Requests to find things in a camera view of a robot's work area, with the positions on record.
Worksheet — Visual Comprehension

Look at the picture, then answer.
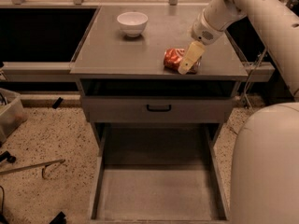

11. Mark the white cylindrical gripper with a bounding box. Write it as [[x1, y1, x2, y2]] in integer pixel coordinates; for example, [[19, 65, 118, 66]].
[[178, 8, 223, 75]]

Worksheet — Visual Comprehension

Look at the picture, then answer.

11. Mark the crushed red coke can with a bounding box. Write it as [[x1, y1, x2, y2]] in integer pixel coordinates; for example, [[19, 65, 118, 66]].
[[163, 48, 202, 75]]

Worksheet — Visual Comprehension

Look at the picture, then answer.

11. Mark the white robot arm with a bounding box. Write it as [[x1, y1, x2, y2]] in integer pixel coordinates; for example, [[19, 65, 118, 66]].
[[178, 0, 299, 224]]

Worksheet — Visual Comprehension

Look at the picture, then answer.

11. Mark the grey metal drawer cabinet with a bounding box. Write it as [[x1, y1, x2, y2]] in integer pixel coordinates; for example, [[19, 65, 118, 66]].
[[70, 5, 249, 224]]

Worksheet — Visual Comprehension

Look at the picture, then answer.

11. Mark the closed grey top drawer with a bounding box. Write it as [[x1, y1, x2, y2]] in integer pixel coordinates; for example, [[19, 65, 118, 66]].
[[81, 97, 233, 123]]

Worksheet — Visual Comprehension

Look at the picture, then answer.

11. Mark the open grey middle drawer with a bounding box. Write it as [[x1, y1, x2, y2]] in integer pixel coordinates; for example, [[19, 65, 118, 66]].
[[89, 124, 230, 224]]

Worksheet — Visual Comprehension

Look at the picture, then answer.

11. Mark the white ceramic bowl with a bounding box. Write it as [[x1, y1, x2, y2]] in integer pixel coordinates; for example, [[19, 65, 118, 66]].
[[117, 12, 149, 37]]

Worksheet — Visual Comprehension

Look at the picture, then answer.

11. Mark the small black floor block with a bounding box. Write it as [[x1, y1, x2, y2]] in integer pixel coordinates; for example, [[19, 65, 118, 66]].
[[52, 97, 64, 109]]

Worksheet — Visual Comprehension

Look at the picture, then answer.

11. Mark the clear plastic storage bin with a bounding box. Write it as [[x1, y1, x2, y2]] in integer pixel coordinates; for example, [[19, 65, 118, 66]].
[[0, 88, 27, 145]]

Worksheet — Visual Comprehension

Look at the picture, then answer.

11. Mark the black object bottom floor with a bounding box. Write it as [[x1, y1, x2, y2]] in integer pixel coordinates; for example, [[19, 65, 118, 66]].
[[50, 212, 66, 224]]

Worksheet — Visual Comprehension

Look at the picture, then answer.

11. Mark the black clamp on floor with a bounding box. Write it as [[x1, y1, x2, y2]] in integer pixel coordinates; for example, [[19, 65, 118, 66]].
[[0, 151, 16, 163]]

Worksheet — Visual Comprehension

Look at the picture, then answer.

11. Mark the right grey metal rail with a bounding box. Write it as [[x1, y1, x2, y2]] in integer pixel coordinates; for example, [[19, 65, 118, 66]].
[[243, 62, 275, 83]]

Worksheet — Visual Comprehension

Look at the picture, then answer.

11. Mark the grey metal rail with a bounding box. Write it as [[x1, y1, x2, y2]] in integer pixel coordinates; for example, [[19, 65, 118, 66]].
[[2, 62, 76, 82], [243, 62, 275, 83]]

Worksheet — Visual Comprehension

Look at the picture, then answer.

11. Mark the black drawer handle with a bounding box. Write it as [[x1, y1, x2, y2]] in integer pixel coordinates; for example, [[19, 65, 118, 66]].
[[146, 105, 172, 112]]

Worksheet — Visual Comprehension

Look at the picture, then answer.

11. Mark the white cable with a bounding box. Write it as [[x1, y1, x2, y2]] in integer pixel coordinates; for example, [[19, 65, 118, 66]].
[[239, 47, 269, 107]]

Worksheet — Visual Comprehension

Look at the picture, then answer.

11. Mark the left grey metal rail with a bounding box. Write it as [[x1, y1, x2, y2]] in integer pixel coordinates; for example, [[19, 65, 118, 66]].
[[2, 62, 76, 82]]

